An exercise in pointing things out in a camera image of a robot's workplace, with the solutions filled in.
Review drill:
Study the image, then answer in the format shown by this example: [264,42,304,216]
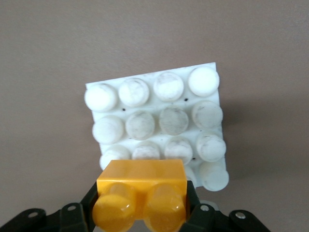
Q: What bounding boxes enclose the white studded base plate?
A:
[84,62,229,192]

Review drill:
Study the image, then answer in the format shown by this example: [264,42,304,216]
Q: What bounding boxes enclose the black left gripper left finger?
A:
[0,180,99,232]

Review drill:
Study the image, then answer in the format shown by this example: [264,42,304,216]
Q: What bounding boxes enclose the yellow two-stud block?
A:
[92,159,188,232]

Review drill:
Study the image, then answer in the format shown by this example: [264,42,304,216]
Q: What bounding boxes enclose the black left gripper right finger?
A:
[178,180,268,232]

